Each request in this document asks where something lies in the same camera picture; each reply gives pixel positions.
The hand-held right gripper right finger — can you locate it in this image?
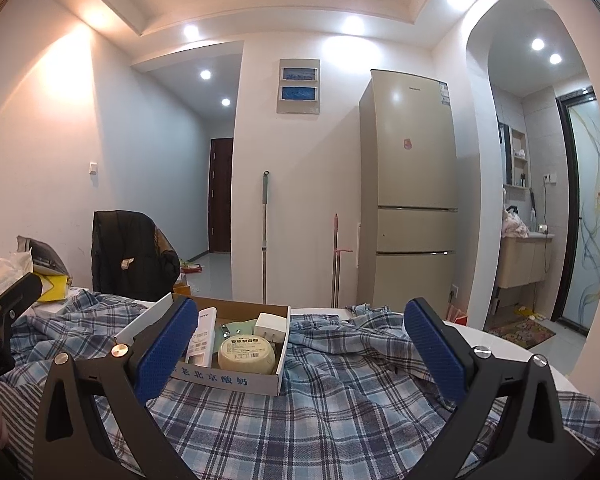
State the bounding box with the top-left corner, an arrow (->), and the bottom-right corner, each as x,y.
404,297 -> 581,480

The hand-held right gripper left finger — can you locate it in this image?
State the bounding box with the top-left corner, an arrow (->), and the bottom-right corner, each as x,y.
32,294 -> 199,480

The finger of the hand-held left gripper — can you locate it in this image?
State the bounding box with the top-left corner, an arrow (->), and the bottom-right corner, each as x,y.
0,272 -> 43,321

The white remote control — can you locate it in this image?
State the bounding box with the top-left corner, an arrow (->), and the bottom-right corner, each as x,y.
184,307 -> 217,368

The cardboard box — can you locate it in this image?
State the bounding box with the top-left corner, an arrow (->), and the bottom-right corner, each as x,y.
115,292 -> 292,396

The round cream tin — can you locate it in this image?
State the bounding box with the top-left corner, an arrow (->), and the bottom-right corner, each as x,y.
217,335 -> 276,375

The green snap pouch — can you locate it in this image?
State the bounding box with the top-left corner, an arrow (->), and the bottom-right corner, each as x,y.
215,319 -> 261,338

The white charger plug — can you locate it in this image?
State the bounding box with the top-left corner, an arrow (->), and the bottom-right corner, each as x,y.
255,312 -> 288,345

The white plastic bag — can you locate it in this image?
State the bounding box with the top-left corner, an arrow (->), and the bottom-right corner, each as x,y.
0,252 -> 36,311

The grey bag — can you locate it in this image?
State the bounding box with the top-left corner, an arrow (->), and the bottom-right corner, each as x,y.
16,235 -> 68,276

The patterned floor mat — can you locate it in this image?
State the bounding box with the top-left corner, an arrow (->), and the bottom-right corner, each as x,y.
485,317 -> 556,351

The chair with black jacket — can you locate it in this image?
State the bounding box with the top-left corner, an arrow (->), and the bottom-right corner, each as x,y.
91,210 -> 182,303

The blue plaid cloth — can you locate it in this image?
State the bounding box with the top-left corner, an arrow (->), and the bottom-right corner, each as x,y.
10,290 -> 600,480

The beige vanity cabinet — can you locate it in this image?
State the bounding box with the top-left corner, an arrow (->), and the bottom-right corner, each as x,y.
495,237 -> 555,291

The pink cloth bundle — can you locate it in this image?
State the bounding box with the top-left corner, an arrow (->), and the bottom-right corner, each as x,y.
500,205 -> 531,239

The dark brown door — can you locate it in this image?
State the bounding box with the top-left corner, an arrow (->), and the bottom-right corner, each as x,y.
209,137 -> 233,254

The beige refrigerator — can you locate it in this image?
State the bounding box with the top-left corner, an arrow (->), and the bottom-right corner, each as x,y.
357,69 -> 458,316

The frosted glass door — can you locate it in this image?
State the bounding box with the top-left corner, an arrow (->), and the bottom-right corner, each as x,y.
552,87 -> 600,336

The grey mop handle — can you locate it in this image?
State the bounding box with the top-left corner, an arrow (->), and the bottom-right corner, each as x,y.
261,170 -> 272,305

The mirror wall cabinet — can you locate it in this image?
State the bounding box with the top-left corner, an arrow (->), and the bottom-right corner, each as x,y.
497,122 -> 528,188

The wall electrical panel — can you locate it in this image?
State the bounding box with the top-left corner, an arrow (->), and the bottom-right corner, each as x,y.
278,58 -> 322,116

